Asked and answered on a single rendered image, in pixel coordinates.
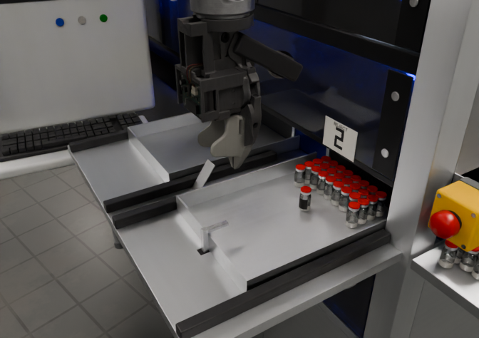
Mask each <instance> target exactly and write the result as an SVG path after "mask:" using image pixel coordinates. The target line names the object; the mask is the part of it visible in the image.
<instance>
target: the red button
mask: <svg viewBox="0 0 479 338"><path fill-rule="evenodd" d="M429 225H430V228H431V231H432V232H433V234H434V235H436V236H437V237H439V238H443V239H449V238H451V237H453V236H455V235H457V234H458V233H459V230H460V224H459V222H458V219H457V217H456V216H455V215H454V214H453V213H452V212H450V211H448V210H440V211H438V212H436V213H434V214H432V215H431V218H430V221H429Z"/></svg>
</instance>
